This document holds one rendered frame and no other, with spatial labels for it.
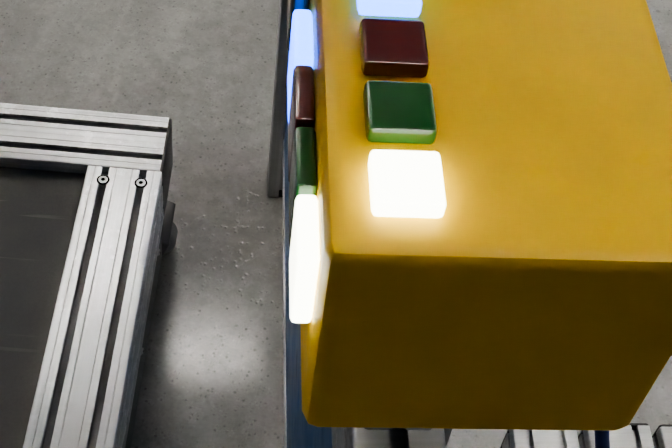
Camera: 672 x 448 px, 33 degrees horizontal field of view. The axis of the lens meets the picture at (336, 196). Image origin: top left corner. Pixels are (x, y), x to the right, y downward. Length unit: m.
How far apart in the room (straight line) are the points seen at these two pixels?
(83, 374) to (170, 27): 0.82
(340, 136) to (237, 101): 1.49
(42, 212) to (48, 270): 0.08
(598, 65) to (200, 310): 1.24
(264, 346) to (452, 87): 1.22
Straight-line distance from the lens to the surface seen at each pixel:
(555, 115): 0.31
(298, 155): 0.31
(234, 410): 1.46
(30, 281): 1.33
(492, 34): 0.33
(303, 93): 0.32
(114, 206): 1.36
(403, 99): 0.29
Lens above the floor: 1.29
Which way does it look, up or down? 51 degrees down
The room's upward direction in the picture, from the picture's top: 8 degrees clockwise
